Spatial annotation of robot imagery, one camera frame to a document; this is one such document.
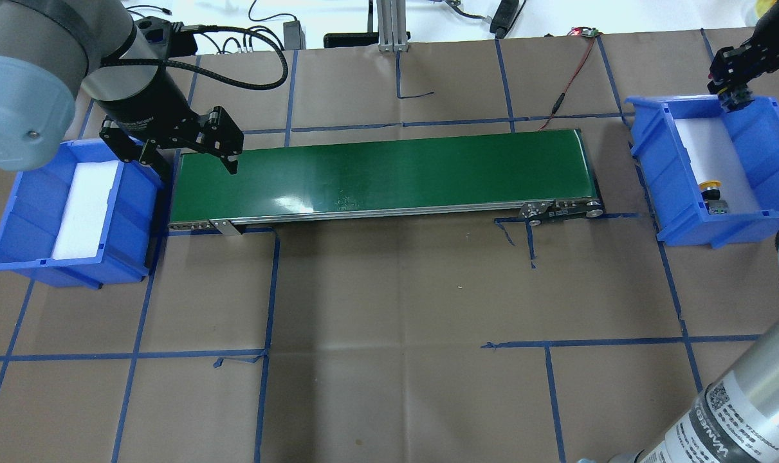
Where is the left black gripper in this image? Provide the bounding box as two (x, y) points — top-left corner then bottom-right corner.
(93, 61), (243, 181)

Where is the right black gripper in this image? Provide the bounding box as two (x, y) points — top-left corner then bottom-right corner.
(708, 1), (779, 96)

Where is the yellow mushroom push button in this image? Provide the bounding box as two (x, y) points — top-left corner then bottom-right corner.
(698, 181), (729, 215)

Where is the red mushroom push button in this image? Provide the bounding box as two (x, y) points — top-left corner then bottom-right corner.
(707, 79), (754, 113)

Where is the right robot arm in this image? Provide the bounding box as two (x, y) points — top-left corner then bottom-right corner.
(612, 1), (779, 462)

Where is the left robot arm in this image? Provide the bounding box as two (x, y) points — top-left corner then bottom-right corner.
(0, 1), (243, 179)

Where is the left blue bin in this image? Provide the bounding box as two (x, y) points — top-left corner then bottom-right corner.
(0, 140), (163, 289)

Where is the blue bin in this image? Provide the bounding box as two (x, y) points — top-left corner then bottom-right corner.
(0, 140), (163, 289)
(626, 96), (779, 248)

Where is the right white foam pad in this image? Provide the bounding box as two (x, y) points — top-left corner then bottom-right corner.
(675, 118), (760, 213)

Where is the white foam pad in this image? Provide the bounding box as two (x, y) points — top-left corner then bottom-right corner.
(51, 160), (120, 260)
(675, 118), (760, 213)

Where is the left white foam pad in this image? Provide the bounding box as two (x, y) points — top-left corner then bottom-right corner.
(51, 160), (120, 260)

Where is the right blue bin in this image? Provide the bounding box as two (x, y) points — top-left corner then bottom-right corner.
(626, 96), (779, 248)

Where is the black power adapter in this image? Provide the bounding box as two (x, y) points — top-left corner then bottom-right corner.
(282, 20), (306, 50)

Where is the small red circuit board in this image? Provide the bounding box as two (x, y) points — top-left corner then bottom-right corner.
(567, 26), (601, 39)

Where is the green conveyor belt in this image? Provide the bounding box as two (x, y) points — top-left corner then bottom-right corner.
(169, 129), (606, 231)

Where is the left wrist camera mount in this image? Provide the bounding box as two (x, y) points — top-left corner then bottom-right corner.
(134, 17), (198, 59)

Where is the red black wire pair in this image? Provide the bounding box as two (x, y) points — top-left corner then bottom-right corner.
(538, 35), (599, 131)

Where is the aluminium profile post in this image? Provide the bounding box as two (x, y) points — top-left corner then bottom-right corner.
(374, 0), (409, 53)

